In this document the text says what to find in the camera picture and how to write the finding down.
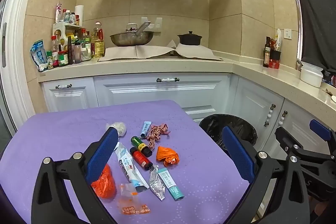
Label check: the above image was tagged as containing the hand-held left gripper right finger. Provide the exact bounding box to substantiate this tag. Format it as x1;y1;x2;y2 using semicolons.
222;126;311;224

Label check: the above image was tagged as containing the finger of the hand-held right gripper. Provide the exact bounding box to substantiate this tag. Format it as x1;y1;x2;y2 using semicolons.
309;119;336;153
274;126;336;169

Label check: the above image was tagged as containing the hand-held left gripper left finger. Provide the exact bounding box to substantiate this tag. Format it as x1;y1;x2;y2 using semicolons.
31;126;120;224

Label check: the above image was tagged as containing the white toothpaste tube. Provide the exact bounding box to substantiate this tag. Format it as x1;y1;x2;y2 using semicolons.
115;142;150;192

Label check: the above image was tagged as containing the white paper ball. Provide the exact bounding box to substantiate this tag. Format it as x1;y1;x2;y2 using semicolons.
105;122;127;137

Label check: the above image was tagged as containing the orange mesh bag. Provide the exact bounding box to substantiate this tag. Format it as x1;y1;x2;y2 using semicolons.
91;164;117;199

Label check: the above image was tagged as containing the small green bottle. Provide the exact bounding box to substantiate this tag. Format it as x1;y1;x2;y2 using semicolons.
131;136;153;157

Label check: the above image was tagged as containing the small red bottle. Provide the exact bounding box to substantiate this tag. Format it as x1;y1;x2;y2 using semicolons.
130;147;153;170

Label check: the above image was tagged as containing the trash bin with black liner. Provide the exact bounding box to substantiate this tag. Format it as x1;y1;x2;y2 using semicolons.
199;114;258;153

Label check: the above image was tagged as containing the small light blue tube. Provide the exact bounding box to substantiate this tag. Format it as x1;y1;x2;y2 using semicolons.
140;121;152;138

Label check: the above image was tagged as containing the red checked ribbon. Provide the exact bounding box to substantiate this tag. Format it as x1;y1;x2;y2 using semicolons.
146;123;171;149

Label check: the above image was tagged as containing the orange wrapper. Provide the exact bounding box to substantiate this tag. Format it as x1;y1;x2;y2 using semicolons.
156;146;180;167

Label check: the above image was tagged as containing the silver blister pack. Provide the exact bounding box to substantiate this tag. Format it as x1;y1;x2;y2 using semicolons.
148;165;166;201

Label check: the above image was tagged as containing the clear packet orange label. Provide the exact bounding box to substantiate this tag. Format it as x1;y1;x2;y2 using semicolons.
117;183;151;215

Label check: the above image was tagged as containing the white and teal tube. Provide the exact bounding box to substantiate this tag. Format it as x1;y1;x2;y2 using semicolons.
157;168;185;200

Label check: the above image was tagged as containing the purple tablecloth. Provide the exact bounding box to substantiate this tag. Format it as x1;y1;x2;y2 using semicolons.
0;99;250;224

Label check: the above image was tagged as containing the pile of colourful packets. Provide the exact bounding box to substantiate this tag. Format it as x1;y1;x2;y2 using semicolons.
322;69;336;85

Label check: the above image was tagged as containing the white lidded plastic container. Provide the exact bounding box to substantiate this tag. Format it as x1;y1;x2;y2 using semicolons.
300;61;324;88

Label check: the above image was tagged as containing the narrow white cabinet door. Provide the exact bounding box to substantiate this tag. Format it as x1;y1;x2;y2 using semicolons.
42;77;99;113

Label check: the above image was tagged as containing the wide white cabinet door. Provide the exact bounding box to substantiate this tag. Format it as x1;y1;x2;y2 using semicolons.
94;74;231;119

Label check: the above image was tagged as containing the dark olive oil bottle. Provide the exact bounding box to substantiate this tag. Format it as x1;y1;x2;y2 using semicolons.
263;36;271;68

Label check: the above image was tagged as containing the beige stone countertop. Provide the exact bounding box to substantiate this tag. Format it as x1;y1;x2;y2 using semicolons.
38;49;336;119

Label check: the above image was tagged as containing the group of seasoning bottles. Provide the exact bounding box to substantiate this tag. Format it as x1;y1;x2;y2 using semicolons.
46;2;92;68

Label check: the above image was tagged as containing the beige stove cover sheet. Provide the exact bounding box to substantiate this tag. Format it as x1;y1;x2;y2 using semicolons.
168;40;223;61
104;45;174;60

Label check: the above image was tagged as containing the yellow cooking oil bottle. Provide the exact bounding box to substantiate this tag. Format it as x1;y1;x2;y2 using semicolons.
92;21;105;58

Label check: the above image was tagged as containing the dark curtain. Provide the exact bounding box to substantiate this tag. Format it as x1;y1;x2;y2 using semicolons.
289;0;336;72

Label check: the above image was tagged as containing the metal wok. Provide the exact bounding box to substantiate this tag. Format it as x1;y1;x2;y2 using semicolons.
110;21;154;47

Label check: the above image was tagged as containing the blue snack bag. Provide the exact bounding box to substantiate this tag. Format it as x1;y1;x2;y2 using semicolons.
30;40;49;72

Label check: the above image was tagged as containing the black pot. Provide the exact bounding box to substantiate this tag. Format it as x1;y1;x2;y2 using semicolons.
177;31;203;46

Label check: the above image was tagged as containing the white seasoning rack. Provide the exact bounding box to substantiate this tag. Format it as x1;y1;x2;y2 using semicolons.
52;22;87;54

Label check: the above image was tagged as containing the paper towel roll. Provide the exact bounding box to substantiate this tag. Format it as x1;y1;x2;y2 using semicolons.
75;5;84;27

